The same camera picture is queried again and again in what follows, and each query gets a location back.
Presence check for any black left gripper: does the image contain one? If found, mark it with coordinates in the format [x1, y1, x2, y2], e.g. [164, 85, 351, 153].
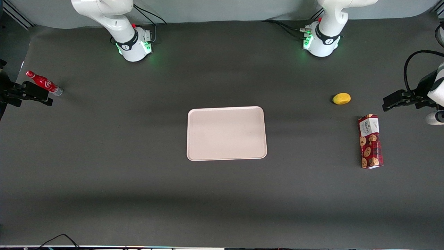
[382, 69, 439, 112]

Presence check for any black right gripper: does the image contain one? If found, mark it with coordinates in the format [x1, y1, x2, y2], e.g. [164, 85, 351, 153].
[0, 71, 53, 118]

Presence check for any red coke bottle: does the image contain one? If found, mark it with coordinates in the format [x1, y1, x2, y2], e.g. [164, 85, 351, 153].
[26, 70, 63, 97]

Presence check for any pale pink rectangular tray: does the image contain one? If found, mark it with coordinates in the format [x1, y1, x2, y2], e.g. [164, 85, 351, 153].
[187, 106, 268, 161]

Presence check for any red cookie box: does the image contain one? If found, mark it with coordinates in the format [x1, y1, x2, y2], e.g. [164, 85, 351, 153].
[358, 114, 384, 169]

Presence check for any yellow lemon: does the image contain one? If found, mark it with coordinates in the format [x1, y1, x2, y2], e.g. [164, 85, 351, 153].
[332, 93, 351, 105]

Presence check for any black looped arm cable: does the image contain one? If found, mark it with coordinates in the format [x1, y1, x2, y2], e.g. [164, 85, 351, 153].
[403, 50, 444, 98]

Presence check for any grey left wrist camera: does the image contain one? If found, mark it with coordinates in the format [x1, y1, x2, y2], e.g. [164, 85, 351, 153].
[426, 110, 444, 126]

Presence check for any black curved side cable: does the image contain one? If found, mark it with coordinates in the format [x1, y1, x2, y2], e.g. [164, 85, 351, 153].
[435, 22, 444, 48]

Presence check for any aluminium frame rail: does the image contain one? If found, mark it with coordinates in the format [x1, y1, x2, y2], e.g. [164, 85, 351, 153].
[3, 0, 36, 29]

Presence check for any black left base cable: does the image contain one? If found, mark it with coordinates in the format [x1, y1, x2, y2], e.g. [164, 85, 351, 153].
[262, 9, 325, 39]

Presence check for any black base cable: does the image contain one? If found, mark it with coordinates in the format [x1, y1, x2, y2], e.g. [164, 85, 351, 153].
[133, 3, 168, 45]
[262, 9, 325, 39]

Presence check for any black right base cable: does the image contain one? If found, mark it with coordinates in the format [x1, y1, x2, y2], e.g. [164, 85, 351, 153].
[133, 3, 168, 45]

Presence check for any black cable at table edge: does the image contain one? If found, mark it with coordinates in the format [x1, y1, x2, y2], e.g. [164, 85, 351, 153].
[35, 234, 82, 250]

